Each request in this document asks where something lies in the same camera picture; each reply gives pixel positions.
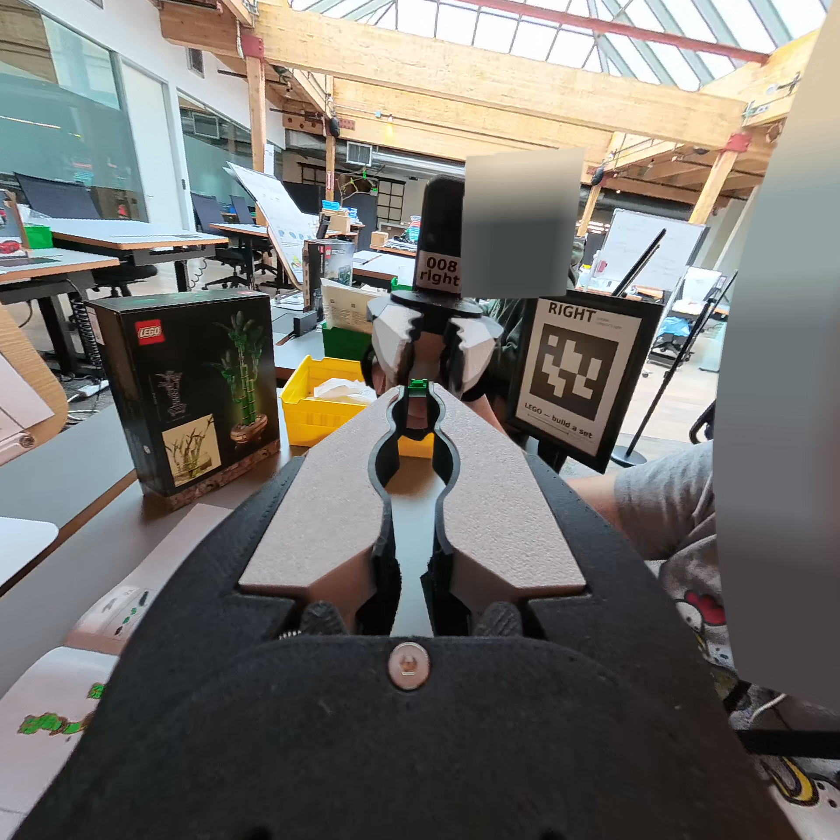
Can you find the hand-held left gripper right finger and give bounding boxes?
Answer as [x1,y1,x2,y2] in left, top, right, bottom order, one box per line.
[420,382,587,636]

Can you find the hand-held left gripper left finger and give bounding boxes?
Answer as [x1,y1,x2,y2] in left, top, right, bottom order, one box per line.
[239,386,403,636]

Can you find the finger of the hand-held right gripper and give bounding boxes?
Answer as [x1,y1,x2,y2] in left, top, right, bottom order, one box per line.
[446,315,504,395]
[367,304,425,389]

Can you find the green and tan lego sprout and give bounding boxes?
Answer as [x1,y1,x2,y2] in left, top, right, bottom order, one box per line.
[403,379,434,427]

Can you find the person's right forearm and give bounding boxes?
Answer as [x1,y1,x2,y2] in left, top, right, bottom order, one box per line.
[471,394,647,559]

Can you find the small black lego box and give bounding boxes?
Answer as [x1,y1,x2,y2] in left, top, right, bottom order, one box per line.
[305,239,355,312]

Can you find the black bamboo lego set box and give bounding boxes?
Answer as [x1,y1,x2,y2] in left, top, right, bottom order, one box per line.
[85,289,282,513]

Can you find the lego instruction booklet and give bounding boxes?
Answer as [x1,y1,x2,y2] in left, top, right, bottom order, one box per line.
[0,505,231,840]

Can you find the green plastic bin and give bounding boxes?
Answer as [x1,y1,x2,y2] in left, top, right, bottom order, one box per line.
[322,322,375,363]

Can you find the beige paper stack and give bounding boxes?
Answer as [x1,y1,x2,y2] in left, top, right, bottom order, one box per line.
[320,281,385,334]

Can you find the clear plastic bags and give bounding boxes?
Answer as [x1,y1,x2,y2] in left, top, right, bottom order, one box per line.
[311,377,378,406]

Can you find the yellow plastic bin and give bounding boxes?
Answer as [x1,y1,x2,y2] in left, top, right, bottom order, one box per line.
[281,354,437,460]

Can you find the black framed marker sign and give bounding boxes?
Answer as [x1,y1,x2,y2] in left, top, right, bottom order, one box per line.
[505,295,667,475]

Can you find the black floor stand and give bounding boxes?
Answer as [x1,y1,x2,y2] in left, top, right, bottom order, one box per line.
[610,228,739,468]

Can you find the person's grey printed shirt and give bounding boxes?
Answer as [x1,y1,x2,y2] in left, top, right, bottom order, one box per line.
[613,443,840,840]

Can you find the tilted white display board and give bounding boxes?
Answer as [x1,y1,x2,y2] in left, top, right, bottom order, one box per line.
[226,163,319,284]

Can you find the white whiteboard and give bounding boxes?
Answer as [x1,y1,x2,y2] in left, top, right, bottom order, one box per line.
[598,209,708,293]

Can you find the white top office desk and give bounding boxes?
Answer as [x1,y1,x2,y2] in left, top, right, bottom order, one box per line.
[46,218,229,263]
[0,248,120,309]

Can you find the white rounded board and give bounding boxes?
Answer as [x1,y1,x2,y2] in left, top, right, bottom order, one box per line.
[0,517,60,588]

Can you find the printed instruction sheet on board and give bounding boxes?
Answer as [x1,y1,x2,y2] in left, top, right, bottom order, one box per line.
[0,305,70,468]

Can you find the black strap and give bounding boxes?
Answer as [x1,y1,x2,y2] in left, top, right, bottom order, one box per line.
[735,725,840,762]

